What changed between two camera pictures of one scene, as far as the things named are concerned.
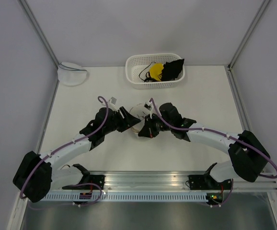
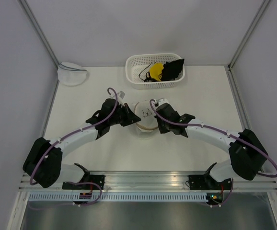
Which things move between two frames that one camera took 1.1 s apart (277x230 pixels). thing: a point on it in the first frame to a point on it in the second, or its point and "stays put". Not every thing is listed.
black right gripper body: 159,125 to 164,127
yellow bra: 155,70 stays put
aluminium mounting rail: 167,181 stays put
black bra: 171,70 stays put
